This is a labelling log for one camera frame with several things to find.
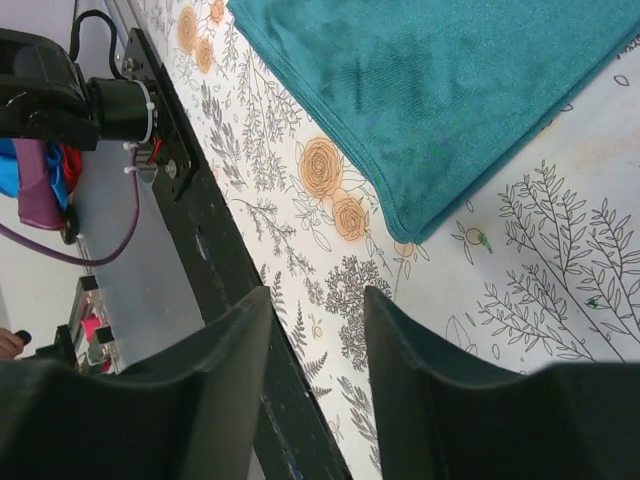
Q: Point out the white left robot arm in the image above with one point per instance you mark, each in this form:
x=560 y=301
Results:
x=44 y=96

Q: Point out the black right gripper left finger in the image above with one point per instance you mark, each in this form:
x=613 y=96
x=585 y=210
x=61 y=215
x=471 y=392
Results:
x=188 y=412

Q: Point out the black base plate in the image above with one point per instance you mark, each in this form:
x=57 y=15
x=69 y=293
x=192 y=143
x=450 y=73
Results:
x=293 y=440

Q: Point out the teal cloth napkin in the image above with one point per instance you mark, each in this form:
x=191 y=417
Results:
x=429 y=99

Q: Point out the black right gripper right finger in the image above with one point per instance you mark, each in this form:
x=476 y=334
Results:
x=443 y=413

